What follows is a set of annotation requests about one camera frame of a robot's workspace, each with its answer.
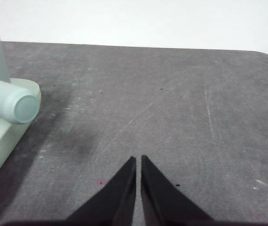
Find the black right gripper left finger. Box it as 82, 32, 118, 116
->
64, 156, 137, 226

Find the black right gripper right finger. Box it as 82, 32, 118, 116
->
140, 154, 216, 226

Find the pale green pot with handle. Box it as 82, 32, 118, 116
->
0, 20, 41, 129

